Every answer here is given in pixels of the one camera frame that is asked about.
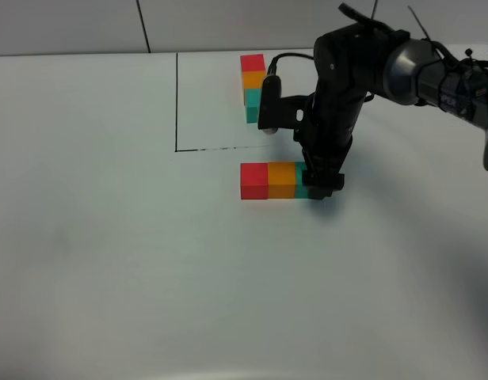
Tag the red wooden cube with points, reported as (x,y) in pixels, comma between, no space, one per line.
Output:
(254,181)

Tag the teal template cube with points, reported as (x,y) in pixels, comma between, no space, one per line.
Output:
(252,98)

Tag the teal wooden cube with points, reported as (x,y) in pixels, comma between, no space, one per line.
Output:
(301,191)

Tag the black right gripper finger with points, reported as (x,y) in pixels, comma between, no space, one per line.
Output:
(310,176)
(327,186)

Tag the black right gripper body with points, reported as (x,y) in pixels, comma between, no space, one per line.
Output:
(326,132)

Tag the orange template cube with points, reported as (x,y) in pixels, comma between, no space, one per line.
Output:
(252,79)

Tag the orange wooden cube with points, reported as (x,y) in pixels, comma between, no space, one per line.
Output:
(281,180)

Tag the red template cube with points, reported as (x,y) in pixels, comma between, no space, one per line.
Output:
(252,63)

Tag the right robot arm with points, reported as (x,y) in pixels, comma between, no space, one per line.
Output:
(368,59)

